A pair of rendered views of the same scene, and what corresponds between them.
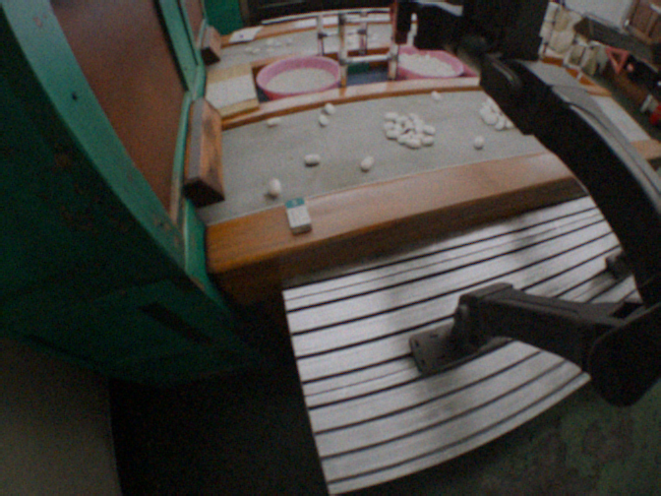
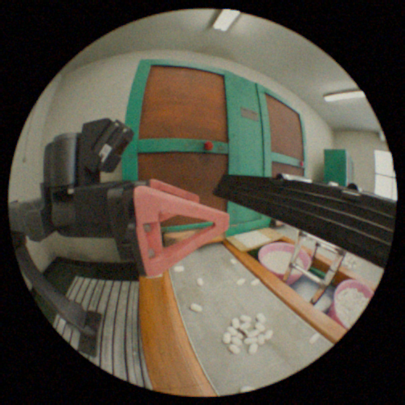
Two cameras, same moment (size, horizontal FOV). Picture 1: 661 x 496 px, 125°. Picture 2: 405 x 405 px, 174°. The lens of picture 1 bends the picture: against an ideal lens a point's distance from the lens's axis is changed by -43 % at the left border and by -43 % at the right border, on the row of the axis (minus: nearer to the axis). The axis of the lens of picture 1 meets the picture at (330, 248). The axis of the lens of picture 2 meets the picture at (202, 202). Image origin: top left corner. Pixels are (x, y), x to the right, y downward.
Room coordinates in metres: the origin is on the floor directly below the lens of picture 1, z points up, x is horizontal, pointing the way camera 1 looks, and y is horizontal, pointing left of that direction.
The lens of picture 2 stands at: (0.45, -0.31, 1.11)
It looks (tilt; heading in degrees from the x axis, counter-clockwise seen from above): 13 degrees down; 83
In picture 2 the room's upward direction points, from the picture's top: straight up
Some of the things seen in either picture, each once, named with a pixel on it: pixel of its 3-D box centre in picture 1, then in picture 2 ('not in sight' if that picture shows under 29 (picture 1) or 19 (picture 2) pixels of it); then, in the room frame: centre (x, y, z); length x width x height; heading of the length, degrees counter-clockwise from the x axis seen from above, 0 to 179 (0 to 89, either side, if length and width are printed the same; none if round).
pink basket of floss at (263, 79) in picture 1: (301, 85); (283, 263); (0.88, 0.06, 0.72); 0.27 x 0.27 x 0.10
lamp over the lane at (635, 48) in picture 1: (622, 41); not in sight; (0.86, -1.11, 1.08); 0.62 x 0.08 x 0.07; 103
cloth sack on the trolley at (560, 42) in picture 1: (569, 49); not in sight; (2.87, -2.86, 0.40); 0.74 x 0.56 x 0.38; 101
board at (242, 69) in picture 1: (229, 88); (256, 238); (0.83, 0.27, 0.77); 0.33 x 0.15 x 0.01; 13
